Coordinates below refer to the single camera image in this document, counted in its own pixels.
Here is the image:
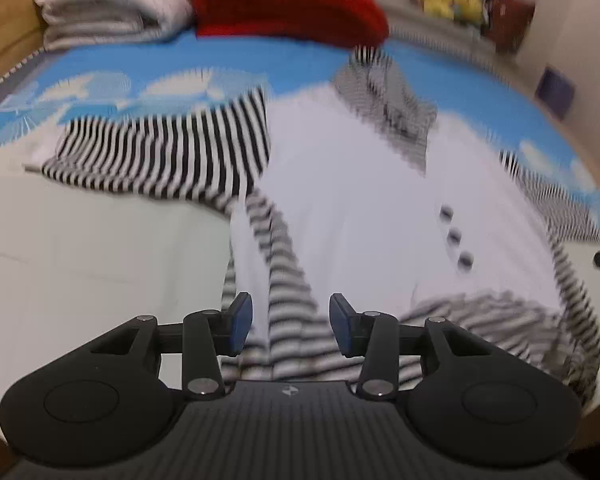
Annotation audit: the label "black white striped small shirt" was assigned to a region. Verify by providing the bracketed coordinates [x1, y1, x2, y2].
[29, 48, 600, 402]

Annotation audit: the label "purple box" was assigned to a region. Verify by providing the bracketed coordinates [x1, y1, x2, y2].
[535, 65, 576, 120]

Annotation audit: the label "yellow plush toys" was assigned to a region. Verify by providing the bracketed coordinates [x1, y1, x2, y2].
[418, 0, 486, 26]

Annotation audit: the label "blue white patterned bedsheet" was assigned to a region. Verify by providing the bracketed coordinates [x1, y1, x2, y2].
[0, 29, 600, 430]

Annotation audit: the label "red folded blanket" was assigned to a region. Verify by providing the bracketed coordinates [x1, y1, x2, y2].
[192, 0, 389, 48]

